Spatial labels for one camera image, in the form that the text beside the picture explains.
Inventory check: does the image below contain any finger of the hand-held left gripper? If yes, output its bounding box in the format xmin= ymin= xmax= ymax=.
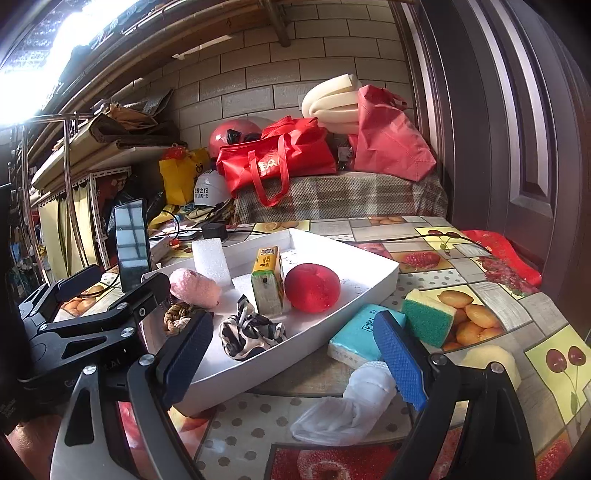
xmin=18 ymin=264 xmax=103 ymax=333
xmin=21 ymin=273 xmax=171 ymax=381

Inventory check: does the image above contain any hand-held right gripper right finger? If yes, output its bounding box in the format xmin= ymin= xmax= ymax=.
xmin=372 ymin=310 xmax=539 ymax=480

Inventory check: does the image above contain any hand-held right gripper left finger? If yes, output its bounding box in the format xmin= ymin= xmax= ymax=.
xmin=48 ymin=310 xmax=215 ymax=480

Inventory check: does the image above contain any pink plush toy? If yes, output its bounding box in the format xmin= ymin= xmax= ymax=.
xmin=168 ymin=268 xmax=223 ymax=309

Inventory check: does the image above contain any white foam block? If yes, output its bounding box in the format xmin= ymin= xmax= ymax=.
xmin=191 ymin=237 xmax=232 ymax=289

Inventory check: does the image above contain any white sock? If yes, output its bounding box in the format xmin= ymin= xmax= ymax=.
xmin=290 ymin=360 xmax=399 ymax=447

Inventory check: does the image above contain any white shallow cardboard box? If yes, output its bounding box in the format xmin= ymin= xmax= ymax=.
xmin=139 ymin=227 xmax=400 ymax=418

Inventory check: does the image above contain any yellow drink carton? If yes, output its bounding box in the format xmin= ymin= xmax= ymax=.
xmin=250 ymin=246 xmax=287 ymax=318

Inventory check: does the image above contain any red squishy ball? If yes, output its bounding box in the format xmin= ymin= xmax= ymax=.
xmin=284 ymin=263 xmax=341 ymax=313

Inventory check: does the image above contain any brown braided scrunchie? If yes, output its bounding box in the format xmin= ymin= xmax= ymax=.
xmin=164 ymin=302 xmax=197 ymax=333

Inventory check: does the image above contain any white power bank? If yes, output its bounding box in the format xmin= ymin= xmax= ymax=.
xmin=148 ymin=231 xmax=204 ymax=264

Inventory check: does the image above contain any green and yellow sponge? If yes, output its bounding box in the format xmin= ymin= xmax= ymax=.
xmin=401 ymin=288 xmax=457 ymax=349

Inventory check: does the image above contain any teal tissue packet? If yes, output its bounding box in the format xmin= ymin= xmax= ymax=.
xmin=328 ymin=305 xmax=407 ymax=370

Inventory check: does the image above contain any black smartphone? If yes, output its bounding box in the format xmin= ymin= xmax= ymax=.
xmin=114 ymin=198 xmax=153 ymax=292

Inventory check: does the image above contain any yellow curtain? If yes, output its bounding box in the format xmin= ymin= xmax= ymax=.
xmin=37 ymin=185 xmax=100 ymax=282

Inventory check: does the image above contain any black and white patterned scrunchie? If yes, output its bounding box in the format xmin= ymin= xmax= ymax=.
xmin=218 ymin=295 xmax=287 ymax=361

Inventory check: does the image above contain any pale yellow sponge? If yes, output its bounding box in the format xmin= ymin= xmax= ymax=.
xmin=462 ymin=344 xmax=522 ymax=388

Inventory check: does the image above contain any metal shelf rack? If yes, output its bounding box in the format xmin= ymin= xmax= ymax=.
xmin=28 ymin=145 xmax=176 ymax=278

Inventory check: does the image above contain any fruit-printed tablecloth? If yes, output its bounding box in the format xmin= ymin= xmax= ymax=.
xmin=46 ymin=216 xmax=591 ymax=480

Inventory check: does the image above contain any yellow bag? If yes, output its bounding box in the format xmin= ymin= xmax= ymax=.
xmin=159 ymin=147 xmax=211 ymax=206

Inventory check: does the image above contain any white helmet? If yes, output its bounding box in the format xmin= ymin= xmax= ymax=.
xmin=193 ymin=168 xmax=232 ymax=208

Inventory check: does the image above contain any red plastic bag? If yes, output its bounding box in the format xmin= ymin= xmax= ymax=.
xmin=462 ymin=229 xmax=543 ymax=289

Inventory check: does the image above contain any folded cardboard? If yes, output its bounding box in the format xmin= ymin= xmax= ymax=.
xmin=88 ymin=88 xmax=176 ymax=144

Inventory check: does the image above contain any plaid cloth cover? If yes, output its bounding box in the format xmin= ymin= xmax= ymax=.
xmin=231 ymin=171 xmax=448 ymax=224

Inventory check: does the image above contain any pink helmet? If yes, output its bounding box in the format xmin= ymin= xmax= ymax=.
xmin=209 ymin=117 xmax=264 ymax=160

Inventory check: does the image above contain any red tote bag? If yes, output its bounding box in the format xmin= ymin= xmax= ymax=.
xmin=216 ymin=115 xmax=338 ymax=208

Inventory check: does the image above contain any pink-red fabric bag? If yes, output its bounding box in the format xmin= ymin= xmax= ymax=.
xmin=348 ymin=84 xmax=438 ymax=182

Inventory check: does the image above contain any dark brown door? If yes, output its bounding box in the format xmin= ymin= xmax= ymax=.
xmin=406 ymin=0 xmax=591 ymax=324

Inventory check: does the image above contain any cream foam roll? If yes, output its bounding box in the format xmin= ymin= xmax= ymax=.
xmin=301 ymin=74 xmax=363 ymax=136

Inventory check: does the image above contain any curved steel rail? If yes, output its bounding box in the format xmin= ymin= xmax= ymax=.
xmin=18 ymin=115 xmax=93 ymax=282

